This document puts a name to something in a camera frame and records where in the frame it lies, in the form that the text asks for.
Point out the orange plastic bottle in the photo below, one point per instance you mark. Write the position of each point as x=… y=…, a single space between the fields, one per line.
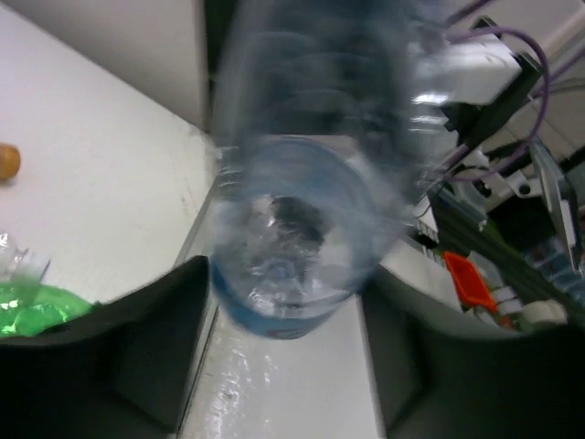
x=10 y=161

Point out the green plastic bottle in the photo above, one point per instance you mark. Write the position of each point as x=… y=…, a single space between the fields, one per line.
x=30 y=309

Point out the orange plastic tray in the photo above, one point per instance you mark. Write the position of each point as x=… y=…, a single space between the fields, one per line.
x=469 y=284

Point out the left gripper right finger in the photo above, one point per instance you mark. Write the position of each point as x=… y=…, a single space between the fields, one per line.
x=438 y=373

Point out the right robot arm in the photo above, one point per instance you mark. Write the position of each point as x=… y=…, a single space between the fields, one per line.
x=468 y=90

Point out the clear bottle purple label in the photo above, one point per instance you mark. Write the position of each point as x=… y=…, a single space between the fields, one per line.
x=327 y=120

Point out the aluminium rail frame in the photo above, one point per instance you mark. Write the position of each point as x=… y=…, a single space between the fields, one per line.
x=534 y=239

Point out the clear bottle lying diagonal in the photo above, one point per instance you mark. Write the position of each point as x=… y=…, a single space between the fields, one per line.
x=21 y=265

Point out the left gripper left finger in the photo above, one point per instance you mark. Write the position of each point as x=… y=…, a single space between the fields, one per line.
x=125 y=370

